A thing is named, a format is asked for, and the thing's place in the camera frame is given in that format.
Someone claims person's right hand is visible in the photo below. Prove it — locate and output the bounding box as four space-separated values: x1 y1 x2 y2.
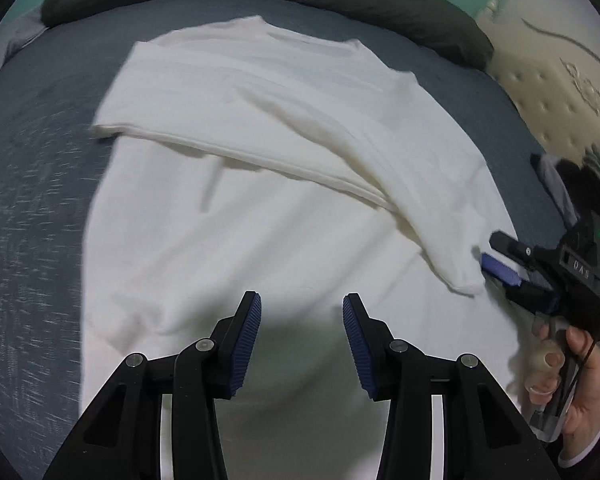
526 324 600 438

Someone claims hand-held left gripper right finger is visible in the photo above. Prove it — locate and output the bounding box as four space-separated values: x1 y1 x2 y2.
342 292 561 480

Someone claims blue-grey bed sheet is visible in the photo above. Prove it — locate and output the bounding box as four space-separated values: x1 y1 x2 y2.
0 0 581 480

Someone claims white t-shirt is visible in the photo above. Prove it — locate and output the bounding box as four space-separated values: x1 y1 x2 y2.
82 16 536 480

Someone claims cream tufted headboard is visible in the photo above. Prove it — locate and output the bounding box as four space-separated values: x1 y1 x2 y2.
472 0 600 171

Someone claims light grey blanket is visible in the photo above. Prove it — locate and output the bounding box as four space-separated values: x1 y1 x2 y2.
0 10 46 86

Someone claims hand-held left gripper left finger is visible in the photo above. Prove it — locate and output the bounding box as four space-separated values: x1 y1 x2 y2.
42 291 262 480

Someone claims lavender folded garment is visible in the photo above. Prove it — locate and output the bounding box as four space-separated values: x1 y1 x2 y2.
537 155 578 226

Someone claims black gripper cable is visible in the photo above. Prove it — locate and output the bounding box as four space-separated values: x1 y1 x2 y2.
555 327 598 416

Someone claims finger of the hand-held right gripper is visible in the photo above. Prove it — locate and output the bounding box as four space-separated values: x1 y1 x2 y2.
490 230 563 273
481 252 561 316

